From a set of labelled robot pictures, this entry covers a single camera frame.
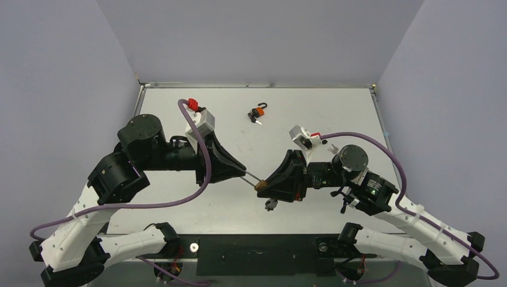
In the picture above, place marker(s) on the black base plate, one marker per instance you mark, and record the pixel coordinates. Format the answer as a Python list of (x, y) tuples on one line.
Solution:
[(262, 255)]

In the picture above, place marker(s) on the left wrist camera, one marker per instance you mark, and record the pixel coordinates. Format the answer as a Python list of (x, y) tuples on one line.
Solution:
[(205, 124)]

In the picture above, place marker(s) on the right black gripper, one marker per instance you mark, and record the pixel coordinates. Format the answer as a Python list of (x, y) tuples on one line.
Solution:
[(300, 177)]

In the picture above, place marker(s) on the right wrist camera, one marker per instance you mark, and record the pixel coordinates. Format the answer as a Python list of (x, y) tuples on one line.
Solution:
[(306, 141)]

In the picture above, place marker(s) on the brass long-shackle padlock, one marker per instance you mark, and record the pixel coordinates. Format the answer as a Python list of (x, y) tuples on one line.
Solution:
[(270, 204)]

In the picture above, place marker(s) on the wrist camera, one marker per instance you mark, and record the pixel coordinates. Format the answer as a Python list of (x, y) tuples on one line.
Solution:
[(205, 124), (306, 141)]

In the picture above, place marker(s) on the orange padlock with keys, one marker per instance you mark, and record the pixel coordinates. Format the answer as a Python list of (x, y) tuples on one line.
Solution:
[(257, 112)]

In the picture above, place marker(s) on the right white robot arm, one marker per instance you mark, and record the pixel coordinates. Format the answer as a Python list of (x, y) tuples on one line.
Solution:
[(447, 255)]

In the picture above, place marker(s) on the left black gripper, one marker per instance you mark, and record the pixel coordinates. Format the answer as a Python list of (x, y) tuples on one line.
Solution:
[(214, 149)]

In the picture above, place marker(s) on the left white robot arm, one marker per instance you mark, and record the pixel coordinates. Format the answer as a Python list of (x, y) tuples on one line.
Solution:
[(75, 255)]

